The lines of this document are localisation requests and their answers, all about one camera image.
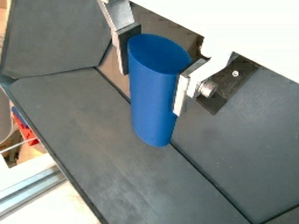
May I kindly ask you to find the red object outside enclosure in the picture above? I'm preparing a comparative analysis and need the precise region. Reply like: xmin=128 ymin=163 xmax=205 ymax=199
xmin=12 ymin=106 xmax=40 ymax=146

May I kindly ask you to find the blue oval cylinder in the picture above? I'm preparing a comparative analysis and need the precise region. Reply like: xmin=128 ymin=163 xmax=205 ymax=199
xmin=127 ymin=34 xmax=193 ymax=147

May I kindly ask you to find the aluminium frame rail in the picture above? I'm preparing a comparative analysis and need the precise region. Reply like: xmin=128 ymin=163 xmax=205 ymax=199
xmin=0 ymin=166 xmax=66 ymax=220

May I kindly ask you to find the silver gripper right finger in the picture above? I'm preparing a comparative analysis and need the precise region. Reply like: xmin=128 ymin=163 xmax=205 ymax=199
xmin=172 ymin=56 xmax=230 ymax=116

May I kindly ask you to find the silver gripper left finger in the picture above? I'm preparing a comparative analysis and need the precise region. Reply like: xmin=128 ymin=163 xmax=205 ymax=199
xmin=98 ymin=0 xmax=142 ymax=75

